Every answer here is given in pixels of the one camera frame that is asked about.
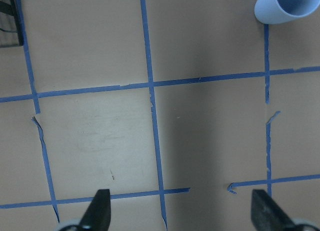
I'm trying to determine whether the light blue plastic cup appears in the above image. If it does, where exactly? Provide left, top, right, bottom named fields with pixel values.
left=254, top=0, right=320, bottom=25

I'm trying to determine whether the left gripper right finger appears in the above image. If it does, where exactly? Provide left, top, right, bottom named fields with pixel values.
left=250, top=189, right=296, bottom=231

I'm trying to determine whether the black wire mug rack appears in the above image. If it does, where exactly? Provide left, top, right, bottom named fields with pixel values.
left=0, top=0, right=24, bottom=48

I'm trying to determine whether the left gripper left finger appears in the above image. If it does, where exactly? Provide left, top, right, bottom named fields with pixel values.
left=78, top=189, right=111, bottom=231

